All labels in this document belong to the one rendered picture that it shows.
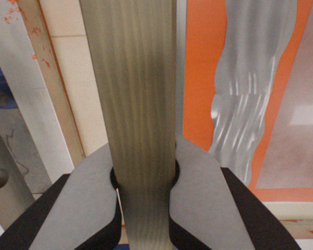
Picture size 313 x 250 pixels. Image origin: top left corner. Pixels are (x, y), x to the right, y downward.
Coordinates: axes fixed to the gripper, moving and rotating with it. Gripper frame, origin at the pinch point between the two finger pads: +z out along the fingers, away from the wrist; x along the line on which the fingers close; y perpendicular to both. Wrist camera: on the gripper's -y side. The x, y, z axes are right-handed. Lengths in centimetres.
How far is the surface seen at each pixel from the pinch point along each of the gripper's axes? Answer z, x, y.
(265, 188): 10.0, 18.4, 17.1
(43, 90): 6.6, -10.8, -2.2
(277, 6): 9.5, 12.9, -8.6
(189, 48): 10.1, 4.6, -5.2
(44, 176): 105, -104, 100
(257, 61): 9.3, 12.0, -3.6
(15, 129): 105, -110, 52
